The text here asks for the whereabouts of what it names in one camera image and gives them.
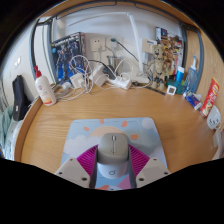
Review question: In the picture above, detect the small blue capped tube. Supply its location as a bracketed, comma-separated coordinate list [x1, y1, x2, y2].
[174, 65, 185, 84]

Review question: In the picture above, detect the blue spray bottle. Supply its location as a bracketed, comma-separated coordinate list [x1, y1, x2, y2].
[184, 54, 198, 96]

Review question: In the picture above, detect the small white square clock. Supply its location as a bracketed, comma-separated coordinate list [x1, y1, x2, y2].
[165, 84, 177, 96]

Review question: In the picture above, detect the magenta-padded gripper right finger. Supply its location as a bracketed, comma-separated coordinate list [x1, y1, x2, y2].
[127, 143, 172, 190]

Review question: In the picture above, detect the white wall outlet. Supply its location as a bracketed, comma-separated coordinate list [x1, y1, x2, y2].
[89, 37, 107, 53]

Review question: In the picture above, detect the white desk lamp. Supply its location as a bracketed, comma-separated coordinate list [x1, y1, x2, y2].
[66, 12, 151, 84]

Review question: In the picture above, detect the teal blanket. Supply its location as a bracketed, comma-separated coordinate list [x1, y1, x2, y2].
[0, 105, 17, 158]

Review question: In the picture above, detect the white power strip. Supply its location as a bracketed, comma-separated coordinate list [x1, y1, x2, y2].
[108, 75, 133, 90]

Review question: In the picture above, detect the red snack can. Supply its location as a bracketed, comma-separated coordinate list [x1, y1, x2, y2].
[199, 77, 221, 118]

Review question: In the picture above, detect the white mug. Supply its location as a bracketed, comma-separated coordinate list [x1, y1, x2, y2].
[206, 104, 222, 130]

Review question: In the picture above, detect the white wall switch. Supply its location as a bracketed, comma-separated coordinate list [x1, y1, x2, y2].
[14, 56, 23, 68]

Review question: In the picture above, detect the dark blue robot model box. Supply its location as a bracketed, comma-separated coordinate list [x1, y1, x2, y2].
[50, 31, 88, 84]

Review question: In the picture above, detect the white charger block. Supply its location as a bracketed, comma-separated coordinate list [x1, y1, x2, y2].
[69, 73, 85, 89]

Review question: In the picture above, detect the glass jar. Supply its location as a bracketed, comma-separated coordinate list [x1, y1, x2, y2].
[107, 54, 124, 73]

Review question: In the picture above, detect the white lotion bottle red pump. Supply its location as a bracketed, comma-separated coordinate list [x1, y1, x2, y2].
[33, 65, 58, 107]

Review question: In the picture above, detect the blue packet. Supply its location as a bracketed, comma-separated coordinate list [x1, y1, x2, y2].
[184, 92, 204, 111]

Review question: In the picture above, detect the grey computer mouse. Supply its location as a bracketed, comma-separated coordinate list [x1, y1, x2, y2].
[96, 132, 130, 179]

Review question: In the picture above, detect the black plug cable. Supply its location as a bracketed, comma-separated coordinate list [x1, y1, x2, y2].
[110, 38, 140, 63]

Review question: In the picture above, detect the grey metal frame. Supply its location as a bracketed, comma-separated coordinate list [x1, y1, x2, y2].
[29, 0, 205, 94]

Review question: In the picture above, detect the black bag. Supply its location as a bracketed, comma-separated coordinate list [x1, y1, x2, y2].
[11, 74, 31, 122]

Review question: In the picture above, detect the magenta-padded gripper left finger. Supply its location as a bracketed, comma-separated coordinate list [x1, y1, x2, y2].
[54, 143, 100, 190]

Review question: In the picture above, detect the colourful printed box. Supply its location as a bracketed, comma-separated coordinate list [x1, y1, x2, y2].
[154, 26, 184, 76]

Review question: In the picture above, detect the beige robot figure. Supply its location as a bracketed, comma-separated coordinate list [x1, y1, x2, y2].
[146, 43, 174, 91]

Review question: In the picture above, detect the blue cloud print mouse pad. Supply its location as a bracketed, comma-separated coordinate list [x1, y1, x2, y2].
[60, 116, 169, 192]

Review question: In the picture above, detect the teal round container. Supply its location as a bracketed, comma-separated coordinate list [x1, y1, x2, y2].
[168, 78, 186, 95]

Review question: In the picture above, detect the white cable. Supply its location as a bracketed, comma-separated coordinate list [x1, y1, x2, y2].
[54, 54, 113, 101]

